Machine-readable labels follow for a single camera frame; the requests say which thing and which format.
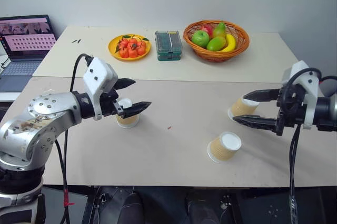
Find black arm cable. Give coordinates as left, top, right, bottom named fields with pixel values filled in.
left=54, top=53, right=94, bottom=224
left=282, top=67, right=337, bottom=224

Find yellow toy banana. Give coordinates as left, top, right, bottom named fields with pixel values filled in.
left=219, top=33, right=236, bottom=53

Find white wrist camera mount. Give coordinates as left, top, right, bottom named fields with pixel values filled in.
left=281, top=60, right=324, bottom=130
left=82, top=57, right=119, bottom=121

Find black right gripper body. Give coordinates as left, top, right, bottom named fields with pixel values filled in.
left=275, top=84, right=308, bottom=137

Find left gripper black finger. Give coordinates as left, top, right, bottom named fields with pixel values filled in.
left=115, top=77, right=136, bottom=91
left=114, top=101, right=152, bottom=119

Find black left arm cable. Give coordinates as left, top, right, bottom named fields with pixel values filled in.
left=54, top=53, right=94, bottom=224

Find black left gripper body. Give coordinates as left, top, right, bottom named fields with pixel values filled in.
left=101, top=87, right=125, bottom=117

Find green yellow toy pear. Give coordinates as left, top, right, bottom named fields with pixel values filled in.
left=212, top=21, right=227, bottom=39

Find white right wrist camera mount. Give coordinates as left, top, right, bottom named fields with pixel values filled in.
left=281, top=60, right=324, bottom=130

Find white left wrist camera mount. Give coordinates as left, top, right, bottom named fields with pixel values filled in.
left=82, top=57, right=119, bottom=121

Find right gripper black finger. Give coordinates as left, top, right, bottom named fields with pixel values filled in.
left=242, top=89, right=281, bottom=103
left=232, top=115, right=279, bottom=134

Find green plastic tool box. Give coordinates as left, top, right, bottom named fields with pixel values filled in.
left=154, top=30, right=184, bottom=62

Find brown wicker basket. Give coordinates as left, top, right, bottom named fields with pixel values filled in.
left=183, top=19, right=250, bottom=63

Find yellow plastic plate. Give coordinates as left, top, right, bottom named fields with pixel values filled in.
left=107, top=34, right=152, bottom=62

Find open grey laptop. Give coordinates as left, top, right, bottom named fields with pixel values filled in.
left=0, top=14, right=57, bottom=93

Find dark rounded shape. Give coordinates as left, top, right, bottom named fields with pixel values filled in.
left=186, top=191, right=220, bottom=224
left=123, top=192, right=145, bottom=224

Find red toy apple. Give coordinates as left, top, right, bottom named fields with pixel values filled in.
left=201, top=25, right=214, bottom=38

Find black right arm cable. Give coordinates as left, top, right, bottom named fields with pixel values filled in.
left=282, top=67, right=337, bottom=224

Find green toy mango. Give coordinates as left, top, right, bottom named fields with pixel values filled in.
left=206, top=36, right=227, bottom=52

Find brown paper cup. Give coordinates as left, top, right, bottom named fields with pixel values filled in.
left=115, top=97, right=140, bottom=129
left=227, top=96, right=260, bottom=123
left=206, top=131, right=242, bottom=164

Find green toy apple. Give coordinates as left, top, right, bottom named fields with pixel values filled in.
left=191, top=30, right=210, bottom=49

